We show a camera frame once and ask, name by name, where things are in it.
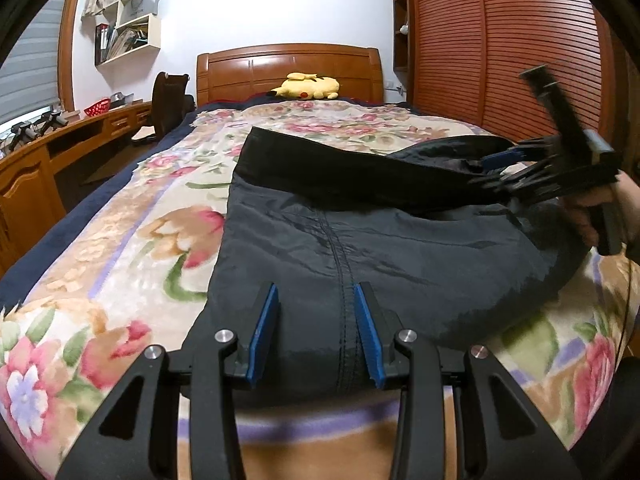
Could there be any yellow Pikachu plush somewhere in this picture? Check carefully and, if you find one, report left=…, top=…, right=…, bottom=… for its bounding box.
left=268, top=73, right=340, bottom=100

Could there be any white wall shelf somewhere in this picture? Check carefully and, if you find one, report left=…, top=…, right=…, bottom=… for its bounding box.
left=82, top=0, right=160, bottom=67

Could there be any wooden louvred wardrobe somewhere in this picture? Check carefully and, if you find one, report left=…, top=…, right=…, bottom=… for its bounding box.
left=394, top=0, right=628, bottom=150

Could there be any grey window blind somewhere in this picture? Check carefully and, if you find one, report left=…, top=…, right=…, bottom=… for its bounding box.
left=0, top=0, right=65, bottom=124

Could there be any black jacket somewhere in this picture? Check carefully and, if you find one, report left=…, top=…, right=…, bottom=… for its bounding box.
left=184, top=127, right=587, bottom=406

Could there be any dark wooden chair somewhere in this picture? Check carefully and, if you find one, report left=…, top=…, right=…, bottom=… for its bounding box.
left=131, top=72, right=195, bottom=145

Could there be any wooden desk cabinet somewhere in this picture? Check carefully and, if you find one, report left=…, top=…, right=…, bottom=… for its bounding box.
left=1, top=101, right=151, bottom=272

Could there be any wooden headboard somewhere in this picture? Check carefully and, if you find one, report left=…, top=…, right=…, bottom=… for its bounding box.
left=196, top=44, right=385, bottom=107

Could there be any floral blanket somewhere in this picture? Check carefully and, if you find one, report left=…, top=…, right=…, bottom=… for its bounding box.
left=1, top=101, right=639, bottom=479

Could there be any person right hand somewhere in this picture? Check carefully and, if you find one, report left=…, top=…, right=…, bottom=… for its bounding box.
left=561, top=171, right=640, bottom=247

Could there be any red basket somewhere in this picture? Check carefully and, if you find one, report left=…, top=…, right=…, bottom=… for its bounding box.
left=84, top=98, right=111, bottom=117

